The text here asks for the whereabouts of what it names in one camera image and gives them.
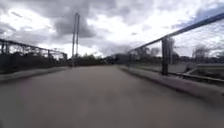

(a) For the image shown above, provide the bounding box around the row of trees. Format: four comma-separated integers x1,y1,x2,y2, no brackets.
68,53,131,67
133,44,224,65

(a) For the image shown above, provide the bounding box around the grey paved path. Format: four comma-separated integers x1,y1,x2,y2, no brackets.
0,64,224,128

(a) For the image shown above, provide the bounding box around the tall grey pole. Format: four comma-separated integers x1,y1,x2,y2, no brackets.
75,13,81,59
70,13,78,68

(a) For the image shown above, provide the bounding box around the metal mesh railing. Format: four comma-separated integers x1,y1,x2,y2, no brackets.
128,11,224,84

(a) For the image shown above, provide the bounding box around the concrete kerb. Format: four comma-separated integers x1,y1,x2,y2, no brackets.
0,65,71,84
118,64,224,103

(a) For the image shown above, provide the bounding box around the metal truss railing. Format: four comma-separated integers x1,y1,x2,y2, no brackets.
0,38,69,73

